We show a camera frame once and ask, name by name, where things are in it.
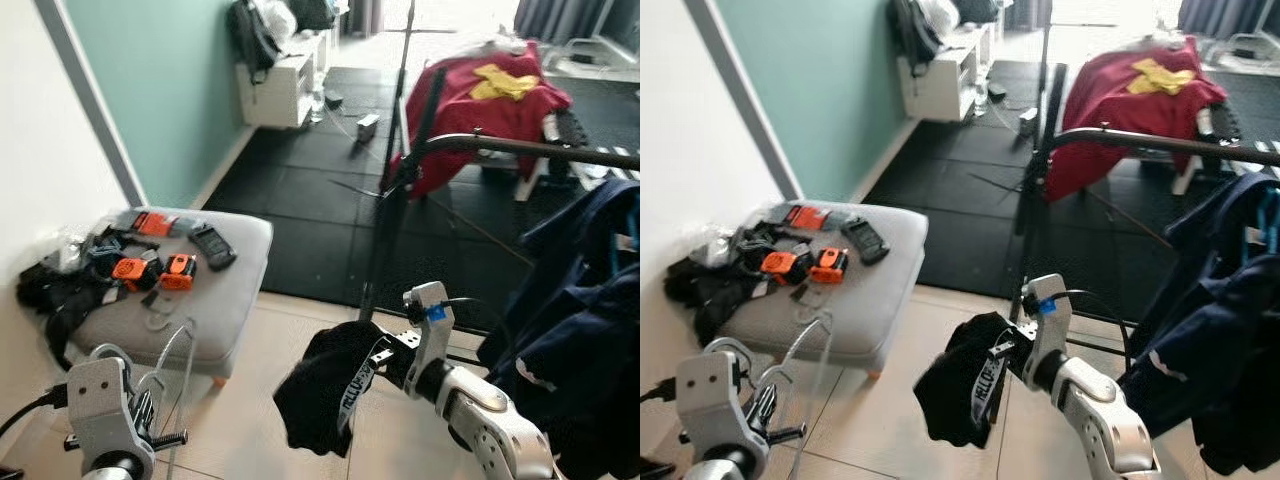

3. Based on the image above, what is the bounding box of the black garment with white print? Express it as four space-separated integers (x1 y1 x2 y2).
912 312 1021 449
272 320 396 459

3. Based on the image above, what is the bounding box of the grey padded ottoman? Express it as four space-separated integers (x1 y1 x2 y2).
715 200 926 379
68 207 274 386

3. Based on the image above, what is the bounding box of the black cloth bundle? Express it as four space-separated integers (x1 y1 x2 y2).
15 255 116 371
665 250 776 346

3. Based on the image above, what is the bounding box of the orange black tool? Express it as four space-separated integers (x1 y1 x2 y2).
760 250 809 286
160 253 198 292
112 257 161 294
810 247 851 286

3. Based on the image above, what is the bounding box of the navy blue garment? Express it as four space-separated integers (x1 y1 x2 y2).
1118 170 1280 476
478 178 641 480

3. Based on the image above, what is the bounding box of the black handheld device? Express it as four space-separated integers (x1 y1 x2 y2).
188 225 239 271
842 217 891 266

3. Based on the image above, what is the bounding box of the black metal clothes rack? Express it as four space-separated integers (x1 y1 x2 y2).
358 68 641 361
1010 62 1280 351

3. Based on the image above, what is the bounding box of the red cloth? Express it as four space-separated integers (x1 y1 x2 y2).
1045 35 1229 201
390 40 573 201

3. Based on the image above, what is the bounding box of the white shelf unit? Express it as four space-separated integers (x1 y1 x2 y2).
238 30 331 129
898 22 993 123

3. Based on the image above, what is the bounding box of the yellow cloth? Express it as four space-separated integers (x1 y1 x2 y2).
468 62 541 101
1127 57 1198 96

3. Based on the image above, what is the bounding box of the thin black pole stand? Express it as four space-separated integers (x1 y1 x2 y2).
1038 0 1117 131
378 0 457 151

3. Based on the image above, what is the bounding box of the black backpack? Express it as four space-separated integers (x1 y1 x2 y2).
228 0 283 86
890 0 946 79

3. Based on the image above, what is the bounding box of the white plastic bag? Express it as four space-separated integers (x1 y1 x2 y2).
255 0 298 43
918 0 961 36

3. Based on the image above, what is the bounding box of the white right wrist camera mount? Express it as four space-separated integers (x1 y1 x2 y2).
402 281 457 376
1020 273 1073 369

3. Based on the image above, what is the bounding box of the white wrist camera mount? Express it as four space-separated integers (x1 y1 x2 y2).
676 350 746 451
402 281 457 376
66 354 133 457
1020 273 1073 369

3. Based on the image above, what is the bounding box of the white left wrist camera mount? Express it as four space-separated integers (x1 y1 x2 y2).
66 354 133 457
676 350 746 451

